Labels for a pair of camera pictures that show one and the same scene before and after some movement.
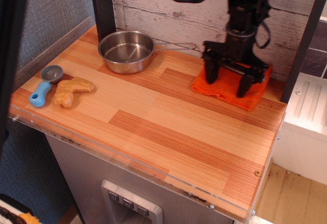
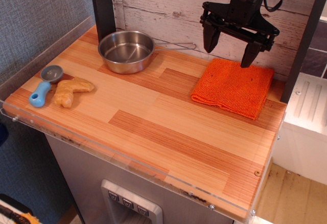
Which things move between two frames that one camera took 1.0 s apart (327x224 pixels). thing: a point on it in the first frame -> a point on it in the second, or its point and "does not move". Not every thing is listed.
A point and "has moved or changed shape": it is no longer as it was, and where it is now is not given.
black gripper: x=237 y=53 -> x=242 y=17
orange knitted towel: x=226 y=87 has moved or changed shape
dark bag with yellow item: x=14 y=211 does not move
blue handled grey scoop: x=52 y=73 does not move
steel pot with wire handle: x=129 y=52 does not move
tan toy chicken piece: x=66 y=89 does not move
